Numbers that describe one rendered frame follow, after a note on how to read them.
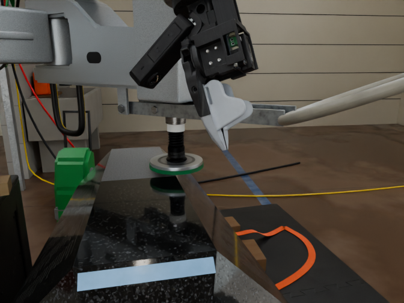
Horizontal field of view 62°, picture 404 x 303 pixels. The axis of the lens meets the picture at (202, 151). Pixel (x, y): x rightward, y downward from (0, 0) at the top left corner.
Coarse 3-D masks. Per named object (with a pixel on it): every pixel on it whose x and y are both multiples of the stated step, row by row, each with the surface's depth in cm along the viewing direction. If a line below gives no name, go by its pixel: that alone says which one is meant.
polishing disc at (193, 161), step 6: (156, 156) 142; (162, 156) 142; (186, 156) 142; (192, 156) 142; (198, 156) 142; (150, 162) 134; (156, 162) 134; (162, 162) 134; (168, 162) 134; (180, 162) 134; (186, 162) 134; (192, 162) 134; (198, 162) 134; (156, 168) 130; (162, 168) 128; (168, 168) 127; (174, 168) 127; (180, 168) 127; (186, 168) 128; (192, 168) 130
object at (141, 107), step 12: (120, 108) 134; (132, 108) 136; (144, 108) 132; (156, 108) 128; (168, 108) 126; (180, 108) 123; (192, 108) 120; (264, 108) 117; (276, 108) 115; (288, 108) 113; (252, 120) 109; (264, 120) 106; (276, 120) 104
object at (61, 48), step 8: (56, 24) 148; (64, 24) 149; (56, 32) 149; (64, 32) 150; (56, 40) 150; (64, 40) 151; (56, 48) 151; (64, 48) 152; (56, 56) 151; (64, 56) 152; (48, 64) 154; (56, 64) 153; (64, 64) 154
